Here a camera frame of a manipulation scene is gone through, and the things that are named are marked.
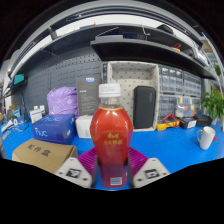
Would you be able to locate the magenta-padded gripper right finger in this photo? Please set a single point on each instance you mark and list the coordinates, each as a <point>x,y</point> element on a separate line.
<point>151,171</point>

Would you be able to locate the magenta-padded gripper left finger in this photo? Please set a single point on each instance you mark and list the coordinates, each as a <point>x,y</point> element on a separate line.
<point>71,171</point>

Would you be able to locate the red drink bottle white cap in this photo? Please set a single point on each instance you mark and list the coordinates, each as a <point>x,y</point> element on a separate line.
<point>111,133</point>

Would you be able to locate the brown cardboard box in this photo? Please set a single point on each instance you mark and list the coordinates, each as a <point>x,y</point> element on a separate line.
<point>43,154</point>

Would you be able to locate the blue product box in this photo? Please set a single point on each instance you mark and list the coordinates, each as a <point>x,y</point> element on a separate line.
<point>53,128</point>

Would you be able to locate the yellow multimeter with red leads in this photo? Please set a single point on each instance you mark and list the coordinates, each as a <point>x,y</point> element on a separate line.
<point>163,126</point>

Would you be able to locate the black box with white label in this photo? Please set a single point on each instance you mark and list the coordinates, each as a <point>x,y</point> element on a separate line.
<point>188,123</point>

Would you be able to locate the black zip case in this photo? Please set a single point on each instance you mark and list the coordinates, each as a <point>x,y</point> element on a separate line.
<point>144,106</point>

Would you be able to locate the white ceramic mug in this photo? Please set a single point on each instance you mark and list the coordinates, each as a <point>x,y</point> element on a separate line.
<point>207,137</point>

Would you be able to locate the small white carton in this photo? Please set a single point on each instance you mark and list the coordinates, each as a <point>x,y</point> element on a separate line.
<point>36,115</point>

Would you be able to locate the purple plastic bag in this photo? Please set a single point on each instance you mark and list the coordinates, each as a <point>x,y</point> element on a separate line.
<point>63,100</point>

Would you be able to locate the clear organiser with coloured parts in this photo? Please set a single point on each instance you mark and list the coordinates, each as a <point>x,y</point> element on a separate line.
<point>186,106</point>

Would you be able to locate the dark grey product box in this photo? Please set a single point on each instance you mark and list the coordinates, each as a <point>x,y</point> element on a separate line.
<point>87,98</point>

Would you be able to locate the green potted plant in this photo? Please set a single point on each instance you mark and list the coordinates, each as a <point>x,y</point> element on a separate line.
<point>213,103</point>

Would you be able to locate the white pegboard tray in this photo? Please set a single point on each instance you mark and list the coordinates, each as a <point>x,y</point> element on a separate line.
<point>130,75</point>

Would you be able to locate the black overhead bench shelf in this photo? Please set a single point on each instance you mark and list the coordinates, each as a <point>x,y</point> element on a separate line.
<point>133,50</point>

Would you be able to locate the yellow and red tool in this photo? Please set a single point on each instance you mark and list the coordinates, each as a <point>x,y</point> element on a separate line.
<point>176,47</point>

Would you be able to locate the white shelf unit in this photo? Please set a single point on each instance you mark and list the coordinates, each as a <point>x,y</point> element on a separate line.
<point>213,58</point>

